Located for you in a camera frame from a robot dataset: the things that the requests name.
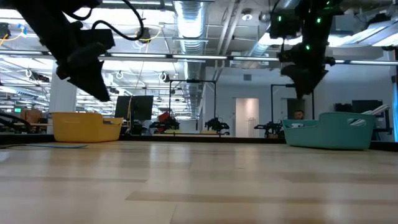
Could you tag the person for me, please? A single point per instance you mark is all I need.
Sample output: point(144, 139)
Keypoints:
point(299, 114)

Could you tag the round ceiling lamp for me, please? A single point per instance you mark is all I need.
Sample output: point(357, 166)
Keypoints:
point(247, 16)

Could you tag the yellow plastic bin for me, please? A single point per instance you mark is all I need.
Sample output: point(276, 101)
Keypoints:
point(84, 129)

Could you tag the white door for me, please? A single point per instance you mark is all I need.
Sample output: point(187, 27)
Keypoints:
point(247, 115)

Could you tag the long LED light bar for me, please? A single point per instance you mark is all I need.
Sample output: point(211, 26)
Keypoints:
point(199, 57)

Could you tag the white column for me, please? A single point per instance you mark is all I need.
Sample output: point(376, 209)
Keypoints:
point(62, 99)

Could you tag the teal plastic bin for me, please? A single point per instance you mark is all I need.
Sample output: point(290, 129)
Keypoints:
point(326, 133)

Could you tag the black metal table frame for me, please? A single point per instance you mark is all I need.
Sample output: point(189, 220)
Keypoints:
point(202, 139)

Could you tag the black monitor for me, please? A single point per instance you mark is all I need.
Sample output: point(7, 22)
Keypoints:
point(140, 107)
point(367, 105)

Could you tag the black background robot arm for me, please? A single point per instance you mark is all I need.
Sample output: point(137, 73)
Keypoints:
point(270, 127)
point(216, 124)

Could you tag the red black robot station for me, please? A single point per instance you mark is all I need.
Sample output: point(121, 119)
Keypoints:
point(164, 123)

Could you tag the green exit sign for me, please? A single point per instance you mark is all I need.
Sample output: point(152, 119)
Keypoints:
point(17, 109)

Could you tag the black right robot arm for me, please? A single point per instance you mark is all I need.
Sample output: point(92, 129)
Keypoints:
point(314, 28)

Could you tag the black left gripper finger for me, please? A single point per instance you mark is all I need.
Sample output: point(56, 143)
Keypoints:
point(93, 81)

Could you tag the blue lit panel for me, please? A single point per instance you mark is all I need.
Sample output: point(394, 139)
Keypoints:
point(395, 112)

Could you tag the black metal stand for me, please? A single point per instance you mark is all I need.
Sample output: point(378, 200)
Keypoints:
point(192, 81)
point(280, 85)

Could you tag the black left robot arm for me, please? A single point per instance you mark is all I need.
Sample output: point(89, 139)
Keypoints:
point(40, 21)

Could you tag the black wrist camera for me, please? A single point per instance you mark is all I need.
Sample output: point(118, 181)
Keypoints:
point(99, 37)
point(284, 26)

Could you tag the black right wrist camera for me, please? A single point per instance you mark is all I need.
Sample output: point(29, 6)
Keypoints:
point(284, 26)

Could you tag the silver ventilation duct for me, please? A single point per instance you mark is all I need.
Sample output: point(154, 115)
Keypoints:
point(191, 25)

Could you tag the cardboard box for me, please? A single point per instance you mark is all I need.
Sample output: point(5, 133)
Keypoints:
point(31, 115)

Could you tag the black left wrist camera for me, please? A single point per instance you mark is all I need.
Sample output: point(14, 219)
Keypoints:
point(99, 37)

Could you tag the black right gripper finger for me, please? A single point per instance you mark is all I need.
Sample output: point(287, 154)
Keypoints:
point(304, 82)

